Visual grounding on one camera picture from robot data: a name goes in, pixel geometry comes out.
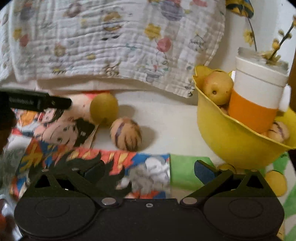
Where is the person's left hand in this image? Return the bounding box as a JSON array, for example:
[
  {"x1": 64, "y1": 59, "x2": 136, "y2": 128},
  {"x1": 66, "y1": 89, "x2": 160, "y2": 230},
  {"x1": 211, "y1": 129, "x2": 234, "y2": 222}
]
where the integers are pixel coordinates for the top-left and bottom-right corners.
[{"x1": 0, "y1": 107, "x2": 18, "y2": 241}]

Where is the striped tan melon fruit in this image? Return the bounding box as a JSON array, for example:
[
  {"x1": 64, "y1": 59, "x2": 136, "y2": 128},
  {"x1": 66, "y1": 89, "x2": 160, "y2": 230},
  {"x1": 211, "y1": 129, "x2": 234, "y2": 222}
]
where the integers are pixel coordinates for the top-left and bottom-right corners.
[{"x1": 110, "y1": 117, "x2": 142, "y2": 152}]

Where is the dried flower stem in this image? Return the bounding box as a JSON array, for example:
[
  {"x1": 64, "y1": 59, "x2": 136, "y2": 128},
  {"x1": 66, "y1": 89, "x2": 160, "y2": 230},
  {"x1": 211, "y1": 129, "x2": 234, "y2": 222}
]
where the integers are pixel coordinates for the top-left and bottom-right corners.
[{"x1": 243, "y1": 15, "x2": 295, "y2": 65}]

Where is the yellow pear in bowl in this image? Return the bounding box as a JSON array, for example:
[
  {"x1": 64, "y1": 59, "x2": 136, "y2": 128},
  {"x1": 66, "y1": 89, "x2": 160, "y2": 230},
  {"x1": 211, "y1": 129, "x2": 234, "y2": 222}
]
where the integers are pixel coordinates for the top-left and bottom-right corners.
[{"x1": 202, "y1": 71, "x2": 234, "y2": 106}]

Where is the yellow round fruit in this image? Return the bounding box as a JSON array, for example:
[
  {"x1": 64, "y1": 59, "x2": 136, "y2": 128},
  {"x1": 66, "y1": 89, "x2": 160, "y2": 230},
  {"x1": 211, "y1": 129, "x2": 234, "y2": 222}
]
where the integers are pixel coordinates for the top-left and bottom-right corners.
[{"x1": 89, "y1": 92, "x2": 119, "y2": 126}]

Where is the anime cartoon poster mat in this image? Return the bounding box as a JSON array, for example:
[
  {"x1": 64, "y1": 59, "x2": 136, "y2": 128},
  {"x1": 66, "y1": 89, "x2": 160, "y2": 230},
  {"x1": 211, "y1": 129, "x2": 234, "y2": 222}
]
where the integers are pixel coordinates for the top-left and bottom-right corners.
[{"x1": 8, "y1": 91, "x2": 171, "y2": 200}]

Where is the white and orange cup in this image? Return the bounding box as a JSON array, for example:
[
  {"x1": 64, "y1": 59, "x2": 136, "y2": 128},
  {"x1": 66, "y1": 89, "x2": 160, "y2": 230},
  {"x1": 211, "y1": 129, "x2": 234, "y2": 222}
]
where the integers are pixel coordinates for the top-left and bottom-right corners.
[{"x1": 228, "y1": 47, "x2": 288, "y2": 133}]

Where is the yellow plastic bowl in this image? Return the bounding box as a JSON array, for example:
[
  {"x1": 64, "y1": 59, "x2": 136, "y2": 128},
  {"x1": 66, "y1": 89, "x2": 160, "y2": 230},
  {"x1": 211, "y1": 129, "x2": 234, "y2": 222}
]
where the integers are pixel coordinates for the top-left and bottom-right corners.
[{"x1": 193, "y1": 65, "x2": 295, "y2": 169}]

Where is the cartoon wall sticker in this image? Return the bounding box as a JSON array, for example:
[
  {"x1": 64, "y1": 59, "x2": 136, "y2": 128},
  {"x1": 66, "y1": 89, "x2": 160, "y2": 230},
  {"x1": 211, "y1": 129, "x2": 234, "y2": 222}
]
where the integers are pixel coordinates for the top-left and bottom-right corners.
[{"x1": 225, "y1": 0, "x2": 254, "y2": 19}]

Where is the Winnie the Pooh drawing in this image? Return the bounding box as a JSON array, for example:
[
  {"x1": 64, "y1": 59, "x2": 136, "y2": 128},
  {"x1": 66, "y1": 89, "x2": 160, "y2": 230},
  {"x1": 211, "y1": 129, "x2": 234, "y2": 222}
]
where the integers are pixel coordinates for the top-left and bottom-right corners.
[{"x1": 170, "y1": 153, "x2": 295, "y2": 240}]

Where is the right printed muslin cloth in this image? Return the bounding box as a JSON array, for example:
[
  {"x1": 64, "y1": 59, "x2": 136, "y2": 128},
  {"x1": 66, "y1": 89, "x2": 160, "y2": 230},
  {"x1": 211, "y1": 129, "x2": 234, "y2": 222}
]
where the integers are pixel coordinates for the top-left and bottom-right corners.
[{"x1": 1, "y1": 1, "x2": 226, "y2": 97}]

